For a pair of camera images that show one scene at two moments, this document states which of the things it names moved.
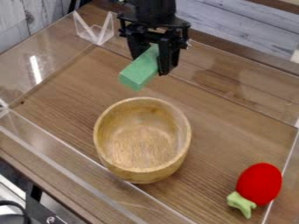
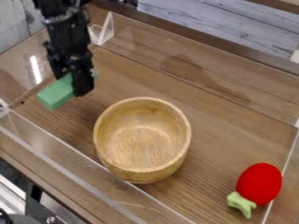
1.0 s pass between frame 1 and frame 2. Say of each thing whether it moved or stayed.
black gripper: moved
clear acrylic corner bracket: stayed
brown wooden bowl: stayed
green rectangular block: moved
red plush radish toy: stayed
